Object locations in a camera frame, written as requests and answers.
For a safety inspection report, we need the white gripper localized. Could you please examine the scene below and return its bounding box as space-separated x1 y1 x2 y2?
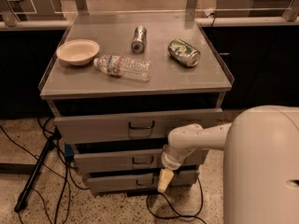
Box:
158 145 191 193

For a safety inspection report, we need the grey drawer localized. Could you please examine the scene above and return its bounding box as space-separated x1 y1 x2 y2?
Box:
73 147 209 174
87 170 199 195
54 108 222 144

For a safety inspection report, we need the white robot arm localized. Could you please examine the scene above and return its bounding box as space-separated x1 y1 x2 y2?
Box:
158 105 299 224

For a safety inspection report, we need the grey bottom drawer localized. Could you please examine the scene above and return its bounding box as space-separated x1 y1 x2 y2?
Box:
87 170 199 195

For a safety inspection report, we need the grey top drawer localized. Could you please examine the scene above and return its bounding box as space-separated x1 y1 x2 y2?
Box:
54 108 222 144

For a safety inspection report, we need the grey drawer cabinet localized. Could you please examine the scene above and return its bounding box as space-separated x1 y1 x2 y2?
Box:
39 12 234 194

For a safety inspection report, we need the blue box behind cabinet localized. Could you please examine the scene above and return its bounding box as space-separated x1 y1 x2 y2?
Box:
64 145 75 160

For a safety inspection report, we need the clear plastic water bottle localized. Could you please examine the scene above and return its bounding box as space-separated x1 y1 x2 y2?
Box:
93 55 151 82

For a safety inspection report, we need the black pole on floor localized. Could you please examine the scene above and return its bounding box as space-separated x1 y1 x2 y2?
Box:
14 128 62 213

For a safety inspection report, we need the green soda can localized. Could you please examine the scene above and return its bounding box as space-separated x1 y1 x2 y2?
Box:
167 38 201 67

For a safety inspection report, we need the silver soda can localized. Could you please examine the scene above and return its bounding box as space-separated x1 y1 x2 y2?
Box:
131 25 147 53

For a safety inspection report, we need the white paper bowl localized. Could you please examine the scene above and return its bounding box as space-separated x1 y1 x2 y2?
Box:
56 39 100 66

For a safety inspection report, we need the black floor cable right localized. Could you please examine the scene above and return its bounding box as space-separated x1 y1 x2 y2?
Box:
145 176 207 224

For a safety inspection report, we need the black floor cables left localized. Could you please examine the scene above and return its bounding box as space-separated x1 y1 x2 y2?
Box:
0 117 91 224

